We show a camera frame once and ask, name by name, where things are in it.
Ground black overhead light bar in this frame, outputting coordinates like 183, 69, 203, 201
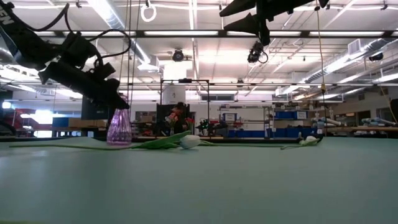
0, 29, 398, 39

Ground white pillar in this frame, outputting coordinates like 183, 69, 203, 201
162, 63, 187, 105

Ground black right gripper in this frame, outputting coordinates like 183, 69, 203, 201
218, 0, 330, 47

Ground background robot with green lights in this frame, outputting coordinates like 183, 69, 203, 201
198, 118, 229, 133

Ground round black overhead camera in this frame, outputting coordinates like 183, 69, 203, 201
172, 49, 185, 63

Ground blue shelf bin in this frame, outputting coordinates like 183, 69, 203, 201
274, 111, 308, 121

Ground white hanging ring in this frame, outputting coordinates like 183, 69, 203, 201
140, 3, 157, 23

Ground blue box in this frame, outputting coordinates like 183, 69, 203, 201
52, 116, 70, 129

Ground thin black crossbar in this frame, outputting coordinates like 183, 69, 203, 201
119, 82, 398, 87

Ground green table mat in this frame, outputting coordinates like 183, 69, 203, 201
0, 136, 398, 224

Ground white sign board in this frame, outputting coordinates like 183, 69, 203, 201
221, 112, 238, 123

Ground black background stand frame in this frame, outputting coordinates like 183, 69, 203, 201
159, 78, 211, 138

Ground black rig-mounted camera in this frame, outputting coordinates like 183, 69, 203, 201
247, 40, 269, 65

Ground white tulip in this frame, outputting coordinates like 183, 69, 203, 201
8, 130, 219, 151
280, 136, 322, 151

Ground yellow hanging cable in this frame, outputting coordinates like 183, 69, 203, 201
313, 0, 328, 138

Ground background pink flowers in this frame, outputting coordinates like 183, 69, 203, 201
165, 111, 179, 129

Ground row of blue bins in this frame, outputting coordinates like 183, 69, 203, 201
228, 128, 315, 139

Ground black monitor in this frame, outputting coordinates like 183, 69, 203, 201
81, 93, 109, 121

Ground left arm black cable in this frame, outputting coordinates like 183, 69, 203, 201
29, 2, 132, 60

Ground black hanging cable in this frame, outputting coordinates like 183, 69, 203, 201
126, 0, 132, 108

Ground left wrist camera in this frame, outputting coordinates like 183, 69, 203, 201
92, 62, 116, 81

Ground light grey tube bundle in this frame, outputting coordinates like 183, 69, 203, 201
310, 115, 346, 128
361, 117, 398, 127

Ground red background equipment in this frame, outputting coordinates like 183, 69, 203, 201
4, 108, 37, 126

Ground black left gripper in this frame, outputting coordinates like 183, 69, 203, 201
37, 60, 130, 110

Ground cardboard box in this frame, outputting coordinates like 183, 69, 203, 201
68, 118, 108, 129

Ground purple glass vase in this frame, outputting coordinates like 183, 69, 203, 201
106, 100, 133, 147

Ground person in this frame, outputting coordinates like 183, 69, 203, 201
172, 101, 190, 135

